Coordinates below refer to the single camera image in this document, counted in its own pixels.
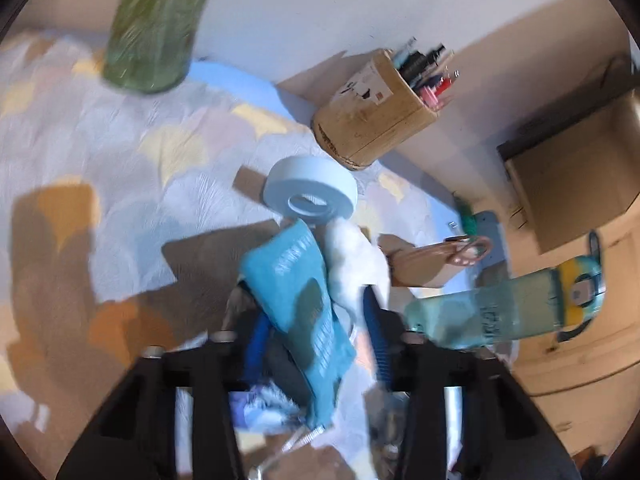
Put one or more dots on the teal cloth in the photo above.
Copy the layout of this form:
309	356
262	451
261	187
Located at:
300	285

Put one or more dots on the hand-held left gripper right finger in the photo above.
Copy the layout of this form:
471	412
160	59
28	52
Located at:
377	330

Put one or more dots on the cartoon printed bag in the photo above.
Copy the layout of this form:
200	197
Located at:
500	310

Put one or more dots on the pale blue tape roll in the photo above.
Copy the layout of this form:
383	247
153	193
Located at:
310	175

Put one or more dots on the small green item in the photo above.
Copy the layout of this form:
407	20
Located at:
467	222

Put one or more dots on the blue white patterned cloth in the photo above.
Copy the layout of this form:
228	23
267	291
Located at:
260	405

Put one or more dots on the cardboard box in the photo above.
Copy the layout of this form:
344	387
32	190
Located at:
575	175

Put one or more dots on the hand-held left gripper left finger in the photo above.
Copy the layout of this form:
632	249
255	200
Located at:
257	345

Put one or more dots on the light blue mat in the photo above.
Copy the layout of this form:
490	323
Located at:
235	77

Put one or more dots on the glass vase with bamboo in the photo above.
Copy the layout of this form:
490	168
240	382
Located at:
150	35

